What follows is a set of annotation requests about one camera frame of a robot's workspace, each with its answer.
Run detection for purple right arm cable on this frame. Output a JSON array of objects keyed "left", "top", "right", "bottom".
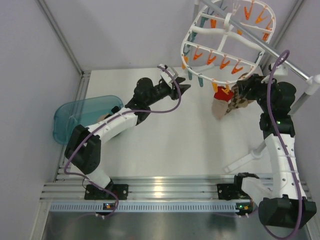
[{"left": 261, "top": 49, "right": 305, "bottom": 238}]

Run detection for black sock in basket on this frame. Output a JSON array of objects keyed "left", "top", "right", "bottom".
[{"left": 110, "top": 106, "right": 121, "bottom": 116}]

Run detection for white round clip hanger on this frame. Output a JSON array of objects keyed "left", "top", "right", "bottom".
[{"left": 180, "top": 0, "right": 277, "bottom": 87}]

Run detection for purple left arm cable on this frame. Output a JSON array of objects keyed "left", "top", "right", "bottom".
[{"left": 63, "top": 64, "right": 182, "bottom": 213}]

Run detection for beige sock with red cuff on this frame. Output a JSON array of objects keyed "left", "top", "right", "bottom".
[{"left": 211, "top": 86, "right": 234, "bottom": 120}]

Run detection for teal plastic basket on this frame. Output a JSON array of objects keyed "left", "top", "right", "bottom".
[{"left": 52, "top": 95, "right": 124, "bottom": 145}]

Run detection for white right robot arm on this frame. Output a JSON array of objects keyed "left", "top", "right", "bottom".
[{"left": 233, "top": 74, "right": 317, "bottom": 229}]

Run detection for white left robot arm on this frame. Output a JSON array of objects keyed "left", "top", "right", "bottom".
[{"left": 64, "top": 77, "right": 191, "bottom": 199}]

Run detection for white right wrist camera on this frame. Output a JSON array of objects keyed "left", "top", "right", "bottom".
[{"left": 268, "top": 63, "right": 288, "bottom": 79}]

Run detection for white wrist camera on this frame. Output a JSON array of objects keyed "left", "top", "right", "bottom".
[
  {"left": 268, "top": 63, "right": 288, "bottom": 79},
  {"left": 159, "top": 66, "right": 179, "bottom": 88}
]

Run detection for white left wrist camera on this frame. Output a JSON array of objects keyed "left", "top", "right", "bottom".
[{"left": 159, "top": 66, "right": 179, "bottom": 88}]

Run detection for beige red patterned sock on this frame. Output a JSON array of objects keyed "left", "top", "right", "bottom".
[{"left": 97, "top": 113, "right": 110, "bottom": 123}]

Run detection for brown argyle sock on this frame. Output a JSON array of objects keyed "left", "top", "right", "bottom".
[{"left": 225, "top": 83, "right": 254, "bottom": 115}]

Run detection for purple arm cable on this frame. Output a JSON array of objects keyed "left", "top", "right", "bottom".
[
  {"left": 63, "top": 64, "right": 182, "bottom": 213},
  {"left": 261, "top": 49, "right": 305, "bottom": 238}
]

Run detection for metal drying rack stand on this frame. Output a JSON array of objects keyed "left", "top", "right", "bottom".
[{"left": 157, "top": 0, "right": 320, "bottom": 173}]

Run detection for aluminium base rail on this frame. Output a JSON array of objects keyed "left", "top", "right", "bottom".
[{"left": 40, "top": 174, "right": 254, "bottom": 215}]

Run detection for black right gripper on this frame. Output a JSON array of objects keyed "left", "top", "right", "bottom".
[{"left": 237, "top": 73, "right": 277, "bottom": 113}]

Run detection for orange clip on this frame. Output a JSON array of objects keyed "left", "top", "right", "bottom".
[
  {"left": 212, "top": 82, "right": 219, "bottom": 93},
  {"left": 223, "top": 84, "right": 230, "bottom": 95}
]

